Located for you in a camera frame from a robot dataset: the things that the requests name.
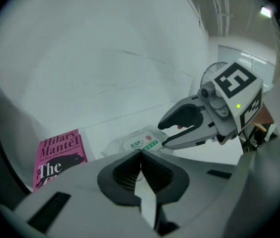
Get black standing fan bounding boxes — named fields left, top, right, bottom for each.
left=201, top=61, right=230, bottom=89

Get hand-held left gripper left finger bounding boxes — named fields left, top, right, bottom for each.
left=13, top=149, right=161, bottom=238

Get white ceiling pipes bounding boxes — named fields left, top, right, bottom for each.
left=204, top=0, right=231, bottom=38

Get pink book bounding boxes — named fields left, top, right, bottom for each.
left=32, top=129, right=88, bottom=192

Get ceiling light panel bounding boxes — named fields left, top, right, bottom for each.
left=259, top=5, right=273, bottom=19

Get glass partition window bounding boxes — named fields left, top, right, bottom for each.
left=216, top=45, right=277, bottom=90

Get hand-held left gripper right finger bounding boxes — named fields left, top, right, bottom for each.
left=140, top=149, right=239, bottom=238

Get translucent wet wipe pack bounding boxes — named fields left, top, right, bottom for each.
left=100, top=124, right=175, bottom=160

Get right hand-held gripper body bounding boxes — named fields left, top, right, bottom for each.
left=196, top=62, right=264, bottom=146

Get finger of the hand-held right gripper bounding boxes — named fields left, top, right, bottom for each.
left=161, top=124, right=217, bottom=150
left=157, top=95, right=209, bottom=130

